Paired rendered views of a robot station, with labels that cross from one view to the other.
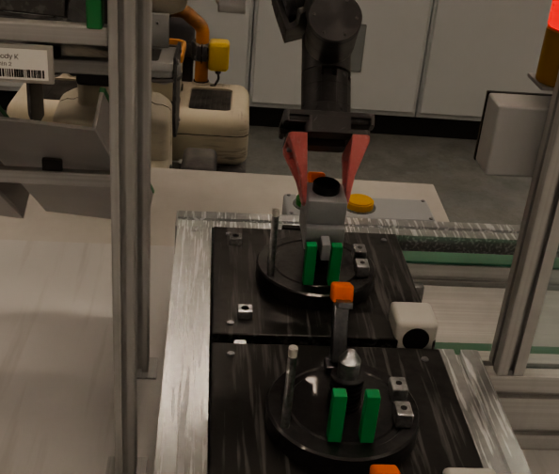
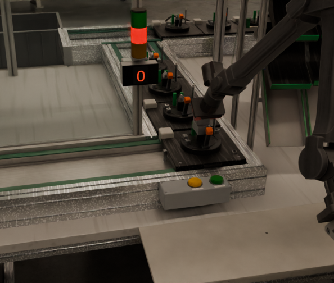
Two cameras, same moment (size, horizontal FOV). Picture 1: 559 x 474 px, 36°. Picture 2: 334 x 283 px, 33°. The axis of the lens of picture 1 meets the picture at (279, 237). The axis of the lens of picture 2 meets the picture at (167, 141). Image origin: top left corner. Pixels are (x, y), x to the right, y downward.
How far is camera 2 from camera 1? 2.56 m
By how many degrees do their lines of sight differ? 123
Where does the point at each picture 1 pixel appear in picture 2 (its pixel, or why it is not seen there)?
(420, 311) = (164, 130)
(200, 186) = (295, 252)
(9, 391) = (278, 151)
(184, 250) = (250, 153)
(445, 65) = not seen: outside the picture
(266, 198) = (253, 250)
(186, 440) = not seen: hidden behind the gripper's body
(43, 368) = (275, 158)
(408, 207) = (172, 187)
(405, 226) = (172, 177)
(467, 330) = (144, 161)
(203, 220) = (253, 166)
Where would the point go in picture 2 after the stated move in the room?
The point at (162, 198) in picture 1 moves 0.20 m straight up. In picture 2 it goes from (306, 237) to (316, 180)
